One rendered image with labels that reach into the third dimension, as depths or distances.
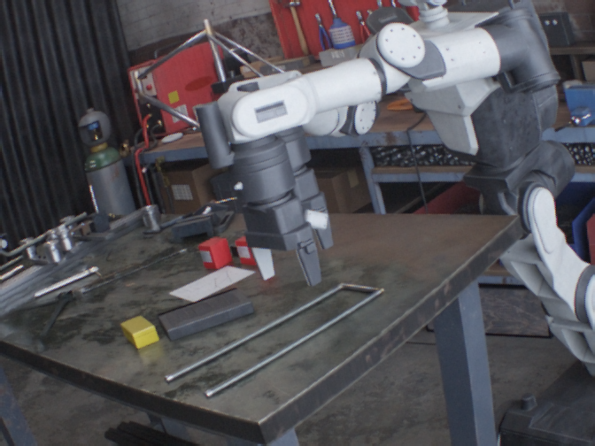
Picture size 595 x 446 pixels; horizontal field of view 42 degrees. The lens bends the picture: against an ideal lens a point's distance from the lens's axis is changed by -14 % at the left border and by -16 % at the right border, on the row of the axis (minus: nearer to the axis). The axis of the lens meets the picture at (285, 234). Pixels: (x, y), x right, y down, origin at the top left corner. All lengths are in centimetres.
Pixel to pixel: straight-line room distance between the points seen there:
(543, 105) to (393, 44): 50
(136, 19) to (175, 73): 97
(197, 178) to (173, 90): 58
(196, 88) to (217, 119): 316
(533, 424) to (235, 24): 302
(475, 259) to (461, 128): 25
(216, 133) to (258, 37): 323
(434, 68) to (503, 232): 43
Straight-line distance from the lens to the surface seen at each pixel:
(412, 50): 131
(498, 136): 160
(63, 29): 500
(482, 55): 139
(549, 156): 179
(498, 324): 318
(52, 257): 215
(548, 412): 227
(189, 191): 398
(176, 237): 210
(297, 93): 123
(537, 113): 167
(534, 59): 144
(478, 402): 182
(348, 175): 345
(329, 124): 156
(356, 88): 129
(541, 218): 173
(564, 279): 190
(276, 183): 125
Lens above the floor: 142
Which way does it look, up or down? 16 degrees down
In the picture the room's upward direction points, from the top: 15 degrees counter-clockwise
